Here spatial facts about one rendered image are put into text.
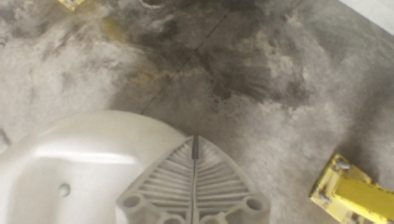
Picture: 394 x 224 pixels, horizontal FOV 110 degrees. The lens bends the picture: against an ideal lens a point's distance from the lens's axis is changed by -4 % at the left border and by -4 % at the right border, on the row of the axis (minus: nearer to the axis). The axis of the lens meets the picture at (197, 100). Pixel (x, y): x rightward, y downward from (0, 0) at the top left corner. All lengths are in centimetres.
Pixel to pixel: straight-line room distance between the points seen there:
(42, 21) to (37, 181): 90
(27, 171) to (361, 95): 123
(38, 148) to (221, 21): 83
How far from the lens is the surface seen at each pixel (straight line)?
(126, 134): 35
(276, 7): 101
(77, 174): 48
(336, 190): 90
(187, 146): 16
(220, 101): 69
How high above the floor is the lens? 67
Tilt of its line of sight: 80 degrees down
